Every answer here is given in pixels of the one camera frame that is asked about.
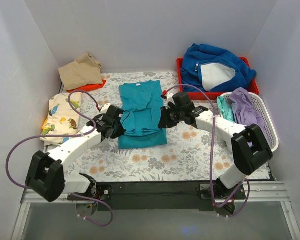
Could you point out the purple t-shirt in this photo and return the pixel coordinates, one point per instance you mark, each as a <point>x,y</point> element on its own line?
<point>243,109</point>

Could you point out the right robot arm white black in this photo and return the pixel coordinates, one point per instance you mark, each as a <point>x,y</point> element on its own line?
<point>248,144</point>

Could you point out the dinosaur print folded t-shirt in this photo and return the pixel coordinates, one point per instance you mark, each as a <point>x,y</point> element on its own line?
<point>62,119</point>

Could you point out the mint green t-shirt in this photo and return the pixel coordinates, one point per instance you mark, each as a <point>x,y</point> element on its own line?
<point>225,110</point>

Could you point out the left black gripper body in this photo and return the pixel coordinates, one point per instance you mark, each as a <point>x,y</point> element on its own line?
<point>115,127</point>

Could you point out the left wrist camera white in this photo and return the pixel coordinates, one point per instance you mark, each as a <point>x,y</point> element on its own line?
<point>105,108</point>

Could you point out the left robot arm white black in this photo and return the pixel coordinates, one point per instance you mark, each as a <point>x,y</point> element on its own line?
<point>46,174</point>

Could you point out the blue fleece jacket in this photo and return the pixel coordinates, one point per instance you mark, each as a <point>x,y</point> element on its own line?
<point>214,70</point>

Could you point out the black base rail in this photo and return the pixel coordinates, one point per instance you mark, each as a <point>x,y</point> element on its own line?
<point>155,195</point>

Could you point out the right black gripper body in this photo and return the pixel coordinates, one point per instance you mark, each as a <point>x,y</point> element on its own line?
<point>169,117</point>

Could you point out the white plastic laundry basket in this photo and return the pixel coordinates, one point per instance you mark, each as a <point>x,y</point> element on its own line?
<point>259,107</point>

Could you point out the beige folded t-shirt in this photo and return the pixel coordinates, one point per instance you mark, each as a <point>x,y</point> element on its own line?
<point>84,70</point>

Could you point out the orange folded t-shirt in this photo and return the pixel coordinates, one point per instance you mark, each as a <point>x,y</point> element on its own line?
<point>90,87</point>

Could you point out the teal t-shirt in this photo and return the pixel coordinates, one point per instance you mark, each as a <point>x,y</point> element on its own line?
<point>142,104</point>

